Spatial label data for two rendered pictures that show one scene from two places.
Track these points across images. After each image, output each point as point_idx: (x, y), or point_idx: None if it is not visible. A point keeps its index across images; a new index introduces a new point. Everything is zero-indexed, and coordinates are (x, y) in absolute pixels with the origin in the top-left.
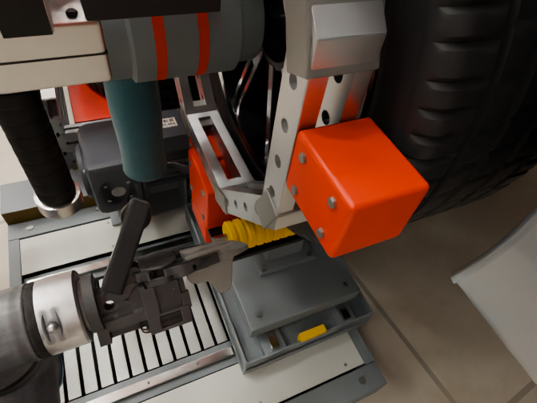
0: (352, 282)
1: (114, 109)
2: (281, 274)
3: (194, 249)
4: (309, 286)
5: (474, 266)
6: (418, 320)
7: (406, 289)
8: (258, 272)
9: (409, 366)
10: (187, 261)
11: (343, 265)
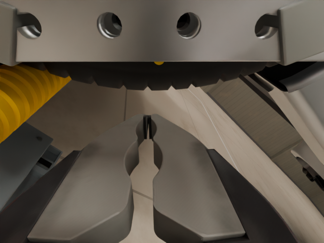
0: (44, 136)
1: None
2: None
3: (98, 183)
4: (9, 156)
5: (318, 75)
6: (68, 144)
7: (51, 128)
8: None
9: None
10: (260, 234)
11: (27, 125)
